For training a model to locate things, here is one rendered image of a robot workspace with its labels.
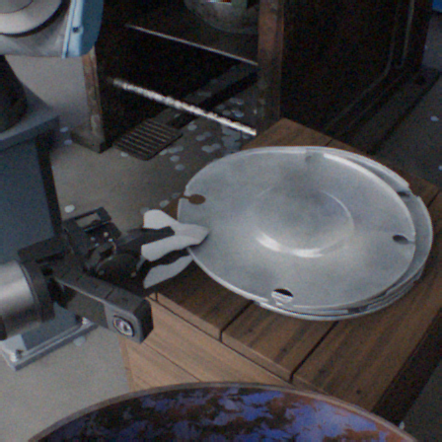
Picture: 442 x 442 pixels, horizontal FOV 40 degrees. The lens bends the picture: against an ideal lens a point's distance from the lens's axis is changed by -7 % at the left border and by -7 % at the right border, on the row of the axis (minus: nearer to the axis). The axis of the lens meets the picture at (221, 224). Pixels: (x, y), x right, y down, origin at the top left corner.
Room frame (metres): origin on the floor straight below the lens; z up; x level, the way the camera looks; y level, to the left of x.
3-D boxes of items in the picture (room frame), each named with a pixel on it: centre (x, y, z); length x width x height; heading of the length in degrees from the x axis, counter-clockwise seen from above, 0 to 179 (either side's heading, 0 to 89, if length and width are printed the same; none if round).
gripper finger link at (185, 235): (0.53, 0.06, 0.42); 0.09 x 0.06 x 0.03; 123
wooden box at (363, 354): (0.59, -0.12, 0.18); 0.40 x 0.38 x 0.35; 142
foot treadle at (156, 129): (1.27, 0.01, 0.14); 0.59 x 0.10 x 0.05; 144
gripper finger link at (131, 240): (0.48, 0.09, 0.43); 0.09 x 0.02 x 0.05; 123
